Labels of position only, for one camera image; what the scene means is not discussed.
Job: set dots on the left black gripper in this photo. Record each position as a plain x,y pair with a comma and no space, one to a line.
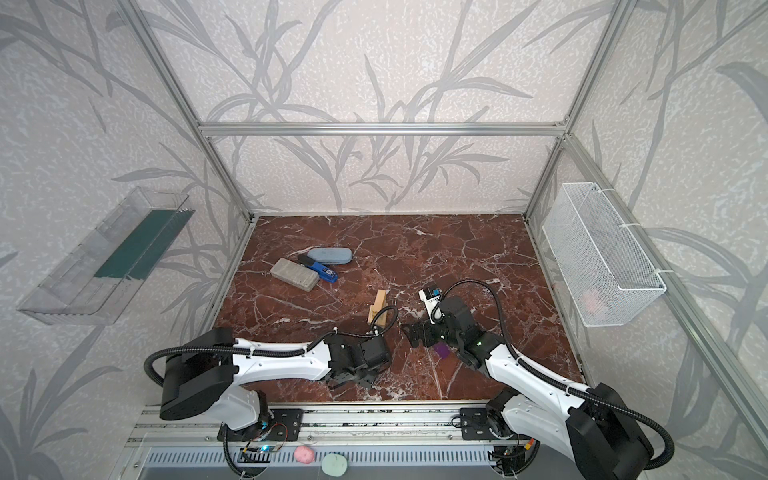
372,354

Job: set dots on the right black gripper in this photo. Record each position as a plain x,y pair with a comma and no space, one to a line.
427,333

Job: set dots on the purple block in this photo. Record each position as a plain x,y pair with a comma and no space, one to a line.
442,350

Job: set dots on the wood block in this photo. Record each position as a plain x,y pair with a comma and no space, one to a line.
372,313
380,300

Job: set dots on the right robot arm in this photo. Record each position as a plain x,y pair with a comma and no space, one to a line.
590,426

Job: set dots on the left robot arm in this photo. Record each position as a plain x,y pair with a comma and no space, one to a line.
209,375

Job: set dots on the grey rectangular sponge block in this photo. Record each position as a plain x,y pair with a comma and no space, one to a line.
295,274

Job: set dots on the blue stapler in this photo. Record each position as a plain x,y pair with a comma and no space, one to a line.
324,272

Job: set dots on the blue grey oval case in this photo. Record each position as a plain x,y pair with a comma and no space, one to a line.
331,255

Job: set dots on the mint green blob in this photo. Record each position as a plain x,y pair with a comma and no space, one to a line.
334,465

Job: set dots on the pink eraser blob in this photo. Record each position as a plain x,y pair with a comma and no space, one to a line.
304,455

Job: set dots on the pink object in basket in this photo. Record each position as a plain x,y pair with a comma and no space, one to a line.
594,303

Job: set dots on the left circuit board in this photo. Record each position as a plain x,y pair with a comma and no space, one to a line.
259,454

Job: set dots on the circuit board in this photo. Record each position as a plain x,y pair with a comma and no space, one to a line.
259,454
510,461

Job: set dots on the right circuit board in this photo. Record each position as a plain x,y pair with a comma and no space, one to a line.
510,461

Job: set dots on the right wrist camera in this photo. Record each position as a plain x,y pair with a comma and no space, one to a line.
430,295

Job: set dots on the aluminium front rail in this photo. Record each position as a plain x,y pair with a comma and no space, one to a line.
408,423

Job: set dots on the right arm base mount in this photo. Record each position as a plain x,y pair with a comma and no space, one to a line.
474,424

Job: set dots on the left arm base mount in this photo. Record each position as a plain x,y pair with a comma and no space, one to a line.
284,425

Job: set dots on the white wire wall basket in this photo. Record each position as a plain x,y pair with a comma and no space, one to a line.
595,248

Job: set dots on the clear plastic wall bin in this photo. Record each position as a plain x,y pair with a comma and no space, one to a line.
94,284

